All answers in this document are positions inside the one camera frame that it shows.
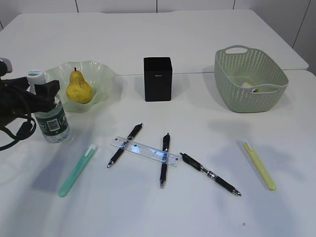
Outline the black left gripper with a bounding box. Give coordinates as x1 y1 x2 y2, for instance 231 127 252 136
0 77 60 126

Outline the clear plastic water bottle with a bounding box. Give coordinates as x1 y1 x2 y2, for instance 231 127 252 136
26 70 70 143

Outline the yellow pear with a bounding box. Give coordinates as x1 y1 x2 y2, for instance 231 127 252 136
66 67 93 104

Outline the mint green pen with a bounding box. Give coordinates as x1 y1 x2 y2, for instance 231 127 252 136
58 144 97 198

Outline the waste paper label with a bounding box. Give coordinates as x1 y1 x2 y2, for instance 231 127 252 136
241 81 260 93

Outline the yellow pen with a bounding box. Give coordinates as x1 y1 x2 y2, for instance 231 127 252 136
242 140 277 191

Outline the frosted green wavy plate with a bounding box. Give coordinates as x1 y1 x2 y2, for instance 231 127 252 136
44 60 116 113

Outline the black pen under ruler left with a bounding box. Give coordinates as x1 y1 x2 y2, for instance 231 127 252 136
107 123 143 168

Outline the black pen under ruler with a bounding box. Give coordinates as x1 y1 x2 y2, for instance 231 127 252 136
160 133 170 189
107 123 143 168

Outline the clear plastic ruler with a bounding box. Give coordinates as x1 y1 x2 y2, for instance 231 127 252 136
111 136 181 167

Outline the black square pen holder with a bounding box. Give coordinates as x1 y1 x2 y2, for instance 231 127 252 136
143 57 172 102

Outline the black pen under ruler middle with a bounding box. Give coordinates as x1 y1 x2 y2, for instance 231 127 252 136
160 133 170 189

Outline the black pen right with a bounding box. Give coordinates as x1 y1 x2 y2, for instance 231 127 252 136
180 153 241 196

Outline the green woven plastic basket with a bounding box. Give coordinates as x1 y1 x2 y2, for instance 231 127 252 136
214 46 289 113

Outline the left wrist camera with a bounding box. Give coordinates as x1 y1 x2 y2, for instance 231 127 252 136
0 57 13 76

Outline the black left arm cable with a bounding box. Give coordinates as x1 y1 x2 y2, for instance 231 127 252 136
0 115 37 152

